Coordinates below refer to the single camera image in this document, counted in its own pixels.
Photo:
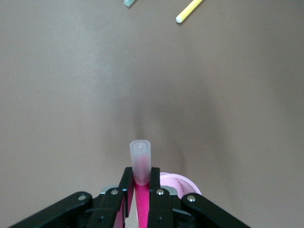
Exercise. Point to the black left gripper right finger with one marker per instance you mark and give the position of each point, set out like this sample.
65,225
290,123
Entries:
164,209

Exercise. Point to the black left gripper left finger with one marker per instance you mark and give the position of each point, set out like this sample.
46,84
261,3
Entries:
109,209

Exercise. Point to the pink marker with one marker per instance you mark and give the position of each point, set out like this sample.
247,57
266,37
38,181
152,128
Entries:
140,161

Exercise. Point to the pink mesh cup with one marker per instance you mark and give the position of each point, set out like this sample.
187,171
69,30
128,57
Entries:
175,183

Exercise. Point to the yellow marker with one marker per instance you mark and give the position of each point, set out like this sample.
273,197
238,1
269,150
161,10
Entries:
187,10

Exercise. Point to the green marker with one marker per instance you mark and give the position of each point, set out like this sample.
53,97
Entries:
129,2

